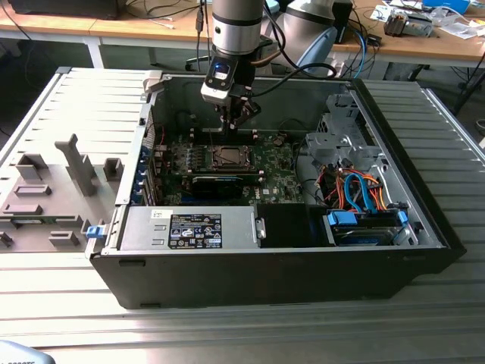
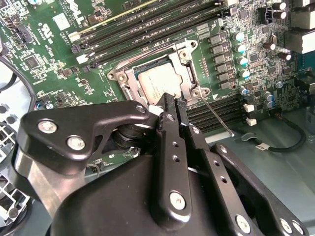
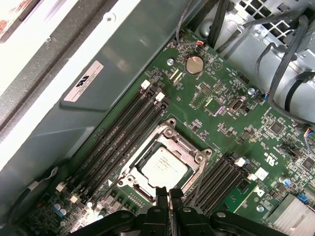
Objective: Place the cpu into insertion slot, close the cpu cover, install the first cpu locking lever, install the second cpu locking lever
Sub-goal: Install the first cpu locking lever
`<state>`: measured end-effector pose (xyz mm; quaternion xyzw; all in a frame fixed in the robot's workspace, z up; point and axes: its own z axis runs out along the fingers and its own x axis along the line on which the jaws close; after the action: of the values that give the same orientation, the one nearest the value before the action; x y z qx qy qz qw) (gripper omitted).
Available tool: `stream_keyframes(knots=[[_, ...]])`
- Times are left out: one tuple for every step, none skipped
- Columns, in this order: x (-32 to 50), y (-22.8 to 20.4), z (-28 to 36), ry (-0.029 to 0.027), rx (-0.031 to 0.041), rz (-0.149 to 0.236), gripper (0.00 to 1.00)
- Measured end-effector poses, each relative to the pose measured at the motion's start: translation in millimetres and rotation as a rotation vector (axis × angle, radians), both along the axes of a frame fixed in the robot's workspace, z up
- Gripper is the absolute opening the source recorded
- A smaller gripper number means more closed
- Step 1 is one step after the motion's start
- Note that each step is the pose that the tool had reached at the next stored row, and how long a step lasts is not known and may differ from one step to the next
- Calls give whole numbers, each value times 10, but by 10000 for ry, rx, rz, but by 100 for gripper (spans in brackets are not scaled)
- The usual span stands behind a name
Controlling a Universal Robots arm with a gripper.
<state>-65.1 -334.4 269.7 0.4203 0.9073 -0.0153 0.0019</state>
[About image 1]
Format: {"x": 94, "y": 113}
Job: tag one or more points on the grey rounded device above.
{"x": 19, "y": 354}

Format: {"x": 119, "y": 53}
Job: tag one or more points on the black office chair base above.
{"x": 193, "y": 62}

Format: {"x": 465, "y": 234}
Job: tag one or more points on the blue box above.
{"x": 447, "y": 4}

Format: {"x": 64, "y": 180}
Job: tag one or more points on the grey power supply unit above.
{"x": 144, "y": 227}

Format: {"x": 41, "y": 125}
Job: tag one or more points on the blue case latch clip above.
{"x": 94, "y": 232}

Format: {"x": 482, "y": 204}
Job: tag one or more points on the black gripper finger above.
{"x": 246, "y": 112}
{"x": 224, "y": 112}

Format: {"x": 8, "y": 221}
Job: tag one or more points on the wooden desk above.
{"x": 113, "y": 26}
{"x": 417, "y": 47}

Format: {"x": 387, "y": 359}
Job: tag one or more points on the black power supply label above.
{"x": 195, "y": 231}

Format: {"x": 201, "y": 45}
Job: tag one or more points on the green RAM stick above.
{"x": 30, "y": 221}

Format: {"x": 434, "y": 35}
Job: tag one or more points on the hard disk in blue carrier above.
{"x": 360, "y": 237}

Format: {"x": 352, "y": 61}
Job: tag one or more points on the CPU socket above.
{"x": 216, "y": 167}

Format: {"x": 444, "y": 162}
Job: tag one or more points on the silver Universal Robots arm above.
{"x": 236, "y": 34}

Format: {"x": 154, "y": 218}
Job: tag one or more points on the thin metal locking lever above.
{"x": 209, "y": 134}
{"x": 233, "y": 159}

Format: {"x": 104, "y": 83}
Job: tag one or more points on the white paper documents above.
{"x": 460, "y": 28}

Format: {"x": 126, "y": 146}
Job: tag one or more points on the black PC case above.
{"x": 227, "y": 277}

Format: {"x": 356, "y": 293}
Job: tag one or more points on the silver metal drive cage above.
{"x": 329, "y": 144}

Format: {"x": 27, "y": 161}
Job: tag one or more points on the white plastic item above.
{"x": 340, "y": 69}

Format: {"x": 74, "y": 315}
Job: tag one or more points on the silver metal bracket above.
{"x": 260, "y": 227}

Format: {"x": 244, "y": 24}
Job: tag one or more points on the black plastic shroud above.
{"x": 284, "y": 225}

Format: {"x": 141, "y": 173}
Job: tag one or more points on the grey parts rack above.
{"x": 100, "y": 201}

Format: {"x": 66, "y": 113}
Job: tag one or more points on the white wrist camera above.
{"x": 214, "y": 95}

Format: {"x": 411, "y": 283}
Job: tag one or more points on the green motherboard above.
{"x": 280, "y": 170}

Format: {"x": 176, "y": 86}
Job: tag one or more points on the CPU cooler heatsink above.
{"x": 396, "y": 24}

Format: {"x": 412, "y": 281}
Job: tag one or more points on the black graphics card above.
{"x": 216, "y": 187}

